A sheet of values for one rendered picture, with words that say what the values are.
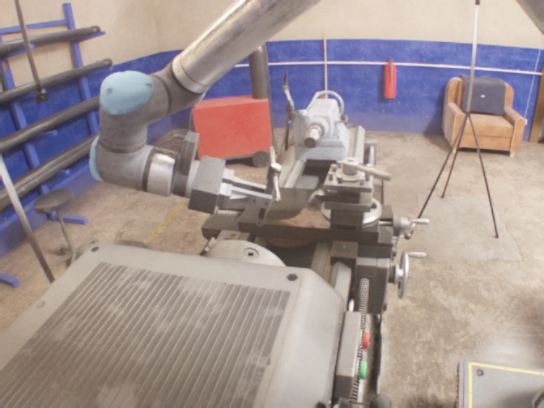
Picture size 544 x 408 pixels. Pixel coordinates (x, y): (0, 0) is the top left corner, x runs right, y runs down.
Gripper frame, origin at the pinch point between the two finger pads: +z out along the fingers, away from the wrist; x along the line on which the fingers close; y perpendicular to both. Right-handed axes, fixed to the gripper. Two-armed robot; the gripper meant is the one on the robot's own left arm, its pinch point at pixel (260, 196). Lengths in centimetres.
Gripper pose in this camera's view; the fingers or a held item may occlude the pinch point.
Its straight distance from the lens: 71.6
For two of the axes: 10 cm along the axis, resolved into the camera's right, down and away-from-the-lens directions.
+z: 9.6, 2.3, 1.8
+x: 0.2, 5.7, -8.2
